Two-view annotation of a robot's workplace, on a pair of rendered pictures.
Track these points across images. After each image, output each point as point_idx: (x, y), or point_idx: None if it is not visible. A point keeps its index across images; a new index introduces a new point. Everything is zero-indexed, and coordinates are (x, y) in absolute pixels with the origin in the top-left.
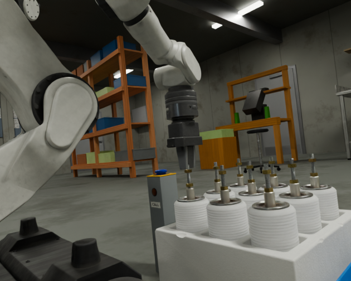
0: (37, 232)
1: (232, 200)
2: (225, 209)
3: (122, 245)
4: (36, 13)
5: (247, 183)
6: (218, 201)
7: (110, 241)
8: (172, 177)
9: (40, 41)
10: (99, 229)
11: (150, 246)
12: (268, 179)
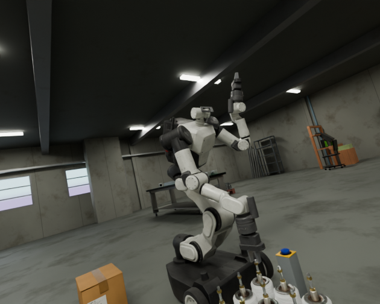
0: (244, 255)
1: (245, 297)
2: (233, 297)
3: (346, 285)
4: (247, 145)
5: (325, 301)
6: (245, 291)
7: (351, 276)
8: (285, 259)
9: (203, 196)
10: (378, 260)
11: (351, 300)
12: (219, 296)
